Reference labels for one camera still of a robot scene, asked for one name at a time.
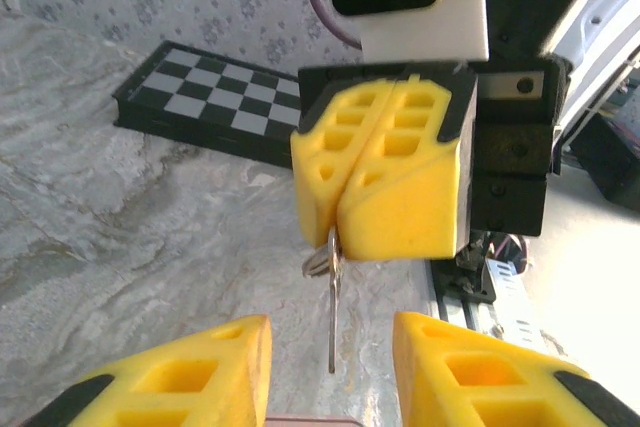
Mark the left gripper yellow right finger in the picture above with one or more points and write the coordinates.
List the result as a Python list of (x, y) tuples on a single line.
[(480, 387)]

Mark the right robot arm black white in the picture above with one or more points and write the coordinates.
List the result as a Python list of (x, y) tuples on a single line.
[(615, 27)]

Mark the pink tin box cartoon couple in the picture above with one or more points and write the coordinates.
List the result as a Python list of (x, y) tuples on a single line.
[(310, 422)]

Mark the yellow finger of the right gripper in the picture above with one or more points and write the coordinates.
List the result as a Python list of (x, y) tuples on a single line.
[(400, 207), (315, 182)]

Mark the aluminium mounting rail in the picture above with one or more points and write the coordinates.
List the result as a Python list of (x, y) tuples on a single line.
[(505, 307)]

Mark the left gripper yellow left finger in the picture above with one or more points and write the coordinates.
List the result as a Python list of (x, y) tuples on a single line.
[(175, 382)]

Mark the black grey folding chessboard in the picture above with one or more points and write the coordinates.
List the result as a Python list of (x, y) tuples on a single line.
[(210, 92)]

